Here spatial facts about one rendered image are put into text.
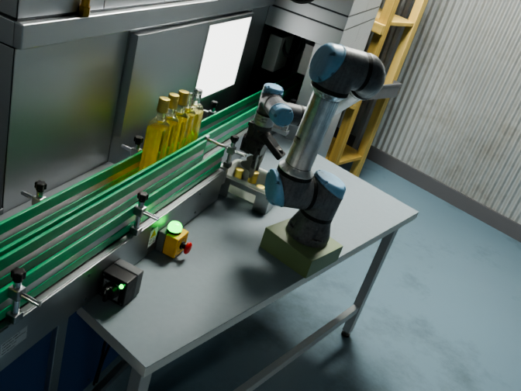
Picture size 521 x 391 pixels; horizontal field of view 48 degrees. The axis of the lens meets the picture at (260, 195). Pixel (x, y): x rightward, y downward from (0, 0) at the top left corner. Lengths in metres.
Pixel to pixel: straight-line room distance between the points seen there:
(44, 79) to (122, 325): 0.66
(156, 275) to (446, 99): 3.52
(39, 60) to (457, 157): 3.83
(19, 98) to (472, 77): 3.78
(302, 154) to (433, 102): 3.20
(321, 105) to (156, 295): 0.72
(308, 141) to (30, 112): 0.78
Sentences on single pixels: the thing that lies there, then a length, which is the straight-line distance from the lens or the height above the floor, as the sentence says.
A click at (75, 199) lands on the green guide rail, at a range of 1.72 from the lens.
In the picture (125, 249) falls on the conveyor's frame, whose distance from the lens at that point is 1.66.
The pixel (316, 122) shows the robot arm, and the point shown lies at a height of 1.25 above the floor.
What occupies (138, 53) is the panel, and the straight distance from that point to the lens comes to 1.88.
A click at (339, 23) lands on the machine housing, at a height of 1.36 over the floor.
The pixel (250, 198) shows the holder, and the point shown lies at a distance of 2.20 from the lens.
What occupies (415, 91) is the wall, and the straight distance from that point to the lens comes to 4.97.
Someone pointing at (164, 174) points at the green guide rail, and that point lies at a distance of 1.92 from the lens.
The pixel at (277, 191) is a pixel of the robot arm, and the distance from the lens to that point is 1.81.
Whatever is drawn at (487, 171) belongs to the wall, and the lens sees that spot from 4.85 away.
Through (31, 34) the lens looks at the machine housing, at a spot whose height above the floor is 1.37.
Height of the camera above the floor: 1.81
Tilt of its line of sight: 27 degrees down
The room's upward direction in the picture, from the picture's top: 17 degrees clockwise
